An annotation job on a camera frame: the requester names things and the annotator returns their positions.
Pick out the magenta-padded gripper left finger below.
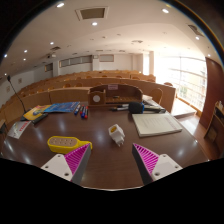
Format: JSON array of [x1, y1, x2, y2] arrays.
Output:
[[40, 143, 92, 186]]

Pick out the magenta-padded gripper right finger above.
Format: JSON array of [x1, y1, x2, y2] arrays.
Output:
[[132, 143, 183, 186]]

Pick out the white charger with red button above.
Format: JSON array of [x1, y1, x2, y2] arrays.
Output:
[[108, 123, 126, 148]]

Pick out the white notebook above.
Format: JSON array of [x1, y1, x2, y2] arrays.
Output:
[[131, 112, 184, 138]]

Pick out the black remote control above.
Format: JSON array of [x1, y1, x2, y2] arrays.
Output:
[[31, 113, 49, 125]]

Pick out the white and red brochure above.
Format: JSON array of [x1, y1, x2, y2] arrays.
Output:
[[7, 120, 33, 140]]

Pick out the blue booklet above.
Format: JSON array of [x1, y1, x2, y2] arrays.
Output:
[[43, 101, 81, 114]]

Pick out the wooden shelf unit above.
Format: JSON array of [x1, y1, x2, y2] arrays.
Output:
[[203, 99, 224, 154]]

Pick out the black chair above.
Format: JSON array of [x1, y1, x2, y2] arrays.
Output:
[[0, 119, 8, 144]]

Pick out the black handheld microphone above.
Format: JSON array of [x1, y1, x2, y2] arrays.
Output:
[[128, 101, 167, 115]]

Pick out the white paper stack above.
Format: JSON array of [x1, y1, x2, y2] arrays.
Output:
[[142, 94, 164, 110]]

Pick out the black pen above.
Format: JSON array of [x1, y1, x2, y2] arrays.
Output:
[[109, 104, 130, 112]]

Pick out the wooden desk organizer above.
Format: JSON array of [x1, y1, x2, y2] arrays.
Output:
[[87, 83, 144, 108]]

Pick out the large glass window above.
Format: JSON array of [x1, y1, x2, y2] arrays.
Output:
[[154, 55, 208, 113]]

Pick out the wooden auditorium seats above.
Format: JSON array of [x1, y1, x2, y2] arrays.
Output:
[[0, 69, 178, 114]]

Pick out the grey slatted ceiling vent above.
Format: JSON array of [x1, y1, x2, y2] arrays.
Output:
[[187, 23, 205, 38]]

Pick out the ceiling spot lights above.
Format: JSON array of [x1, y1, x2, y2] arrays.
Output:
[[3, 2, 211, 59]]

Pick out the large square ceiling vent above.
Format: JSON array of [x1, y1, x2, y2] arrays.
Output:
[[74, 6, 109, 22]]

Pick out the wide back wall window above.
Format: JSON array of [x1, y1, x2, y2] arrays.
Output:
[[59, 54, 93, 68]]

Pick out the small back wall window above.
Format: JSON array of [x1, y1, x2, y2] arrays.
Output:
[[98, 53, 115, 63]]

